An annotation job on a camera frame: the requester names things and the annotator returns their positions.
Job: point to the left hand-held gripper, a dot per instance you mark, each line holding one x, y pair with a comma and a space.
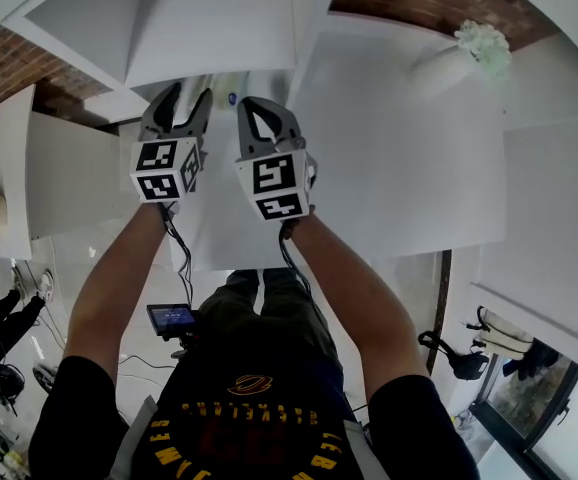
161, 168

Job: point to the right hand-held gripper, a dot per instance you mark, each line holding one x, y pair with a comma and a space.
274, 183

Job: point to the white plastic packet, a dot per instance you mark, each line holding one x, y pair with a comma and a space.
229, 93

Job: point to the person's left forearm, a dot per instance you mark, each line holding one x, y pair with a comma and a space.
114, 288

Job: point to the person's right forearm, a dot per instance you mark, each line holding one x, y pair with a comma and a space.
349, 298

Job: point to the white desk with shelving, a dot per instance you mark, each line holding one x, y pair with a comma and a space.
369, 168

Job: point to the white side table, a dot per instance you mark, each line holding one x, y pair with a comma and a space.
69, 168

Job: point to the olive trousers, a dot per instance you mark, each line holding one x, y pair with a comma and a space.
279, 313

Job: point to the white vase with white flowers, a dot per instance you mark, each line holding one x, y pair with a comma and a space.
444, 65

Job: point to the small black monitor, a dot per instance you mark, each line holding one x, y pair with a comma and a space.
171, 319

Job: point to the black printed shirt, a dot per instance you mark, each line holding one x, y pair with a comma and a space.
269, 418

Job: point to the black stand base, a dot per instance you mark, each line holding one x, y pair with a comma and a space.
45, 377

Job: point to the beige backpack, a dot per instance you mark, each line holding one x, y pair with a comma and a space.
501, 335

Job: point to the black jacket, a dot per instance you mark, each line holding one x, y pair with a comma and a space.
534, 360

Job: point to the black window frame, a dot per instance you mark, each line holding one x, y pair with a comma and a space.
499, 430

